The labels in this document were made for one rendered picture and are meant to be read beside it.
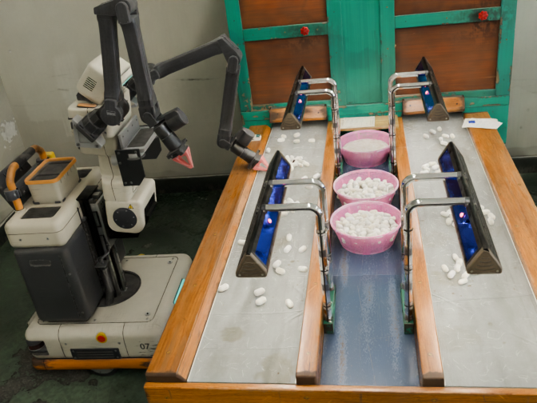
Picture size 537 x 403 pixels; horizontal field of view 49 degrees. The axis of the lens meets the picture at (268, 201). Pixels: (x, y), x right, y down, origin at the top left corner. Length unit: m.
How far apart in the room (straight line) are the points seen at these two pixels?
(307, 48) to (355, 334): 1.65
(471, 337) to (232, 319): 0.70
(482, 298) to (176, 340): 0.92
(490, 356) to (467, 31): 1.78
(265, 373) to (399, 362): 0.38
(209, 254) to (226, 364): 0.54
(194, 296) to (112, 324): 0.86
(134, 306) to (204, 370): 1.14
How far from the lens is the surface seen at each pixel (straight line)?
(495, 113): 3.23
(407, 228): 1.66
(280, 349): 1.75
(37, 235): 2.60
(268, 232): 1.62
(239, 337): 1.81
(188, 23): 3.91
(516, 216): 2.29
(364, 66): 3.08
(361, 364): 1.78
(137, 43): 2.13
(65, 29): 4.18
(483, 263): 1.48
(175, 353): 1.77
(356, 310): 1.96
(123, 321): 2.76
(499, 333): 1.80
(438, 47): 3.09
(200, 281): 2.02
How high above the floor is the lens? 1.92
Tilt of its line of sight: 28 degrees down
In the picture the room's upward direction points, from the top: 8 degrees counter-clockwise
